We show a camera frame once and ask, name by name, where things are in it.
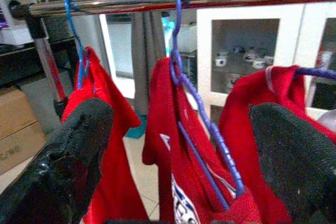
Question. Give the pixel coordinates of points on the blue plastic hanger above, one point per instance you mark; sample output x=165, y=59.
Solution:
x=68, y=11

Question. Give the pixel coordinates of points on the brown cardboard box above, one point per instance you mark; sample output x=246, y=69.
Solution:
x=15, y=129

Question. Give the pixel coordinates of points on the black rail connector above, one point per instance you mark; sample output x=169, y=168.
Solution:
x=34, y=24

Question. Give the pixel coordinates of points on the white storage box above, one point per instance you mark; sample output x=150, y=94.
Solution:
x=15, y=36

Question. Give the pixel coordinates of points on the purple plastic hanger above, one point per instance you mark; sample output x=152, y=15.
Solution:
x=317, y=73
x=175, y=62

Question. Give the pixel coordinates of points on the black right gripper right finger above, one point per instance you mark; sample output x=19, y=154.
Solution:
x=296, y=163

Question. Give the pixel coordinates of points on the red shirt with print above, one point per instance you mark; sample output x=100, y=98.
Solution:
x=162, y=119

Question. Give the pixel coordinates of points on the black desk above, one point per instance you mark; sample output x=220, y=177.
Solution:
x=15, y=64

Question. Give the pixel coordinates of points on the chrome rack post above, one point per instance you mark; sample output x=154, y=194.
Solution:
x=48, y=64

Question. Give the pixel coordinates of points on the white door frame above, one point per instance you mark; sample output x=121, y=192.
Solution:
x=103, y=28

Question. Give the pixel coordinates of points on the grey curtain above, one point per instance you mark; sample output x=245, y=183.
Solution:
x=147, y=51

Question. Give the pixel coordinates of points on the white glass-door cabinet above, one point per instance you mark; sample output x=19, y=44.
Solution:
x=204, y=51

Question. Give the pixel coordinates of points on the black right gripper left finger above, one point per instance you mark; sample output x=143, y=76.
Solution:
x=65, y=161

